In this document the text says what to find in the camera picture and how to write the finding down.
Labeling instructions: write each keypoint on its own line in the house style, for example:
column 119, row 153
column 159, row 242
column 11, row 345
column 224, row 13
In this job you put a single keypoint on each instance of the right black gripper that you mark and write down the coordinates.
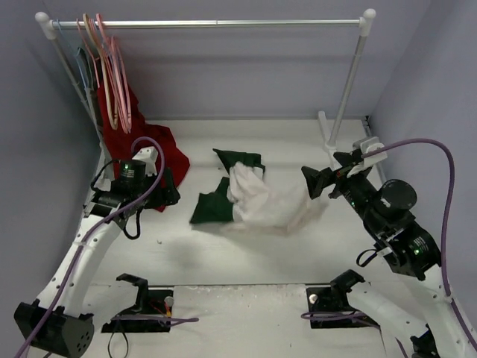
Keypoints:
column 333, row 183

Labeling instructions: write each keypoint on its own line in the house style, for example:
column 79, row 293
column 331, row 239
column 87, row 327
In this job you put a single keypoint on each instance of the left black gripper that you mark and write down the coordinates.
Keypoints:
column 168, row 190

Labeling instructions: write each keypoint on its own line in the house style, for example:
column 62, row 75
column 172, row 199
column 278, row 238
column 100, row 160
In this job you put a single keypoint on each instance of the white green raglan t shirt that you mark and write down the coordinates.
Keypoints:
column 244, row 202

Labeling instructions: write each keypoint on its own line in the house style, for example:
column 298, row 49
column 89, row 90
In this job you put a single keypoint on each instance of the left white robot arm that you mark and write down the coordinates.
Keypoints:
column 61, row 320

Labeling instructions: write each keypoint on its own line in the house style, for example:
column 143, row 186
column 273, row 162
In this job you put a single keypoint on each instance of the beige wooden hanger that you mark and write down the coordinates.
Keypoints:
column 103, row 77

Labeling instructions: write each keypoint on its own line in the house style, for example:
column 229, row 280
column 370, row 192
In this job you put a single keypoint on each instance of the blue plastic hanger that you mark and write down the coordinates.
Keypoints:
column 77, row 54

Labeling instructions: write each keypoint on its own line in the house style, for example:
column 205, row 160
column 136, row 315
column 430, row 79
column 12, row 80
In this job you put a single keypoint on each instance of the white metal clothes rack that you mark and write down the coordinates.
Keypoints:
column 205, row 70

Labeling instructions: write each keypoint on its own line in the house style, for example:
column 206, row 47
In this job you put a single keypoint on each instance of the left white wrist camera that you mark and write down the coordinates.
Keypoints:
column 148, row 155

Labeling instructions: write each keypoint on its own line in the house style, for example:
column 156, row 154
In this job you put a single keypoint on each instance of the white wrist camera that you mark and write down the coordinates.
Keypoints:
column 367, row 146
column 148, row 155

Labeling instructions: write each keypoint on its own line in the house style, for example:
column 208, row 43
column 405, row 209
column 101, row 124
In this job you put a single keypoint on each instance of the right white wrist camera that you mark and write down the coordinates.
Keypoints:
column 367, row 146

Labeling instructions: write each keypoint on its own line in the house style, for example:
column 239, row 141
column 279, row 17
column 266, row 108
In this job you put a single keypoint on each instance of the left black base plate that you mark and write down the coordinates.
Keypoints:
column 156, row 304

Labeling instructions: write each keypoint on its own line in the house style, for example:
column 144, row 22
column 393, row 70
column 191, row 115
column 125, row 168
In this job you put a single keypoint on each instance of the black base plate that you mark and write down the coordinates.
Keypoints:
column 327, row 311
column 156, row 304

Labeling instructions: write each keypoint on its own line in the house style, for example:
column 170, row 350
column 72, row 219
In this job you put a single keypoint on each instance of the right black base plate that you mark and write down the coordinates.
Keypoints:
column 327, row 311

